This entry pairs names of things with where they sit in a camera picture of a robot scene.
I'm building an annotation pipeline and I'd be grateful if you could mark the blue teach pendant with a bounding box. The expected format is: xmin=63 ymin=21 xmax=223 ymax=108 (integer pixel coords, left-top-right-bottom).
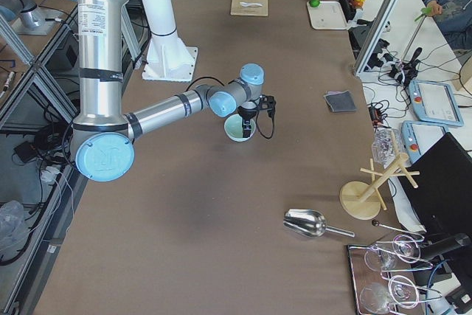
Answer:
xmin=401 ymin=120 xmax=449 ymax=164
xmin=408 ymin=79 xmax=464 ymax=127

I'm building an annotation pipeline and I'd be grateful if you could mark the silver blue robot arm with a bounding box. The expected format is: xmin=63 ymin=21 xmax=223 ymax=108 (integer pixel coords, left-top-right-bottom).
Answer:
xmin=71 ymin=0 xmax=264 ymax=181

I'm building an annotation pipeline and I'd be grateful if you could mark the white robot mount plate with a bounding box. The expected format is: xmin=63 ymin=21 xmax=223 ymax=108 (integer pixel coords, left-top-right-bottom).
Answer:
xmin=142 ymin=36 xmax=198 ymax=83

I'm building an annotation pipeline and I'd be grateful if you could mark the metal scoop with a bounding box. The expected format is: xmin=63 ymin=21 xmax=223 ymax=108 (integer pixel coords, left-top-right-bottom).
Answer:
xmin=283 ymin=209 xmax=355 ymax=238

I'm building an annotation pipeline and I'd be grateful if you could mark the beige rabbit tray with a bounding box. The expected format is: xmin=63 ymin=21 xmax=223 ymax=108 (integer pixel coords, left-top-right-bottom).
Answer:
xmin=306 ymin=1 xmax=347 ymax=30

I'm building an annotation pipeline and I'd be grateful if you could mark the light green bowl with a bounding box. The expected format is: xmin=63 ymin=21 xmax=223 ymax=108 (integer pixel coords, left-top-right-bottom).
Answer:
xmin=224 ymin=114 xmax=256 ymax=142

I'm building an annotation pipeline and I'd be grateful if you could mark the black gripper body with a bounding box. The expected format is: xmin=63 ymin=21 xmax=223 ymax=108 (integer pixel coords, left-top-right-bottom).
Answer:
xmin=237 ymin=101 xmax=258 ymax=122

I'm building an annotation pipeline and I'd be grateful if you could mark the green lime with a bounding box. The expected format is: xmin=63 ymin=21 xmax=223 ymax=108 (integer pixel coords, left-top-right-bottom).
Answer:
xmin=309 ymin=0 xmax=320 ymax=7

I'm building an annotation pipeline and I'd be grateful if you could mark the wooden cup tree stand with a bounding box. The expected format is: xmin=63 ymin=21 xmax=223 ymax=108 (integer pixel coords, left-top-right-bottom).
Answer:
xmin=339 ymin=131 xmax=420 ymax=220

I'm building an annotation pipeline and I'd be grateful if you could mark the grey folded cloth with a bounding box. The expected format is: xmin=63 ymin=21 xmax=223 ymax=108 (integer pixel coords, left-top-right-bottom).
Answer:
xmin=324 ymin=91 xmax=357 ymax=113

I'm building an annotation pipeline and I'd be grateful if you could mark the bamboo cutting board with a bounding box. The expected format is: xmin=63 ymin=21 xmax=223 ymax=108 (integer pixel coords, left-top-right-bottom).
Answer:
xmin=230 ymin=0 xmax=268 ymax=17

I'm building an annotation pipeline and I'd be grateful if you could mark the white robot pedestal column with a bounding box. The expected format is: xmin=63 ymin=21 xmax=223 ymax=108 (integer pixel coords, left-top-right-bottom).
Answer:
xmin=133 ymin=0 xmax=192 ymax=72

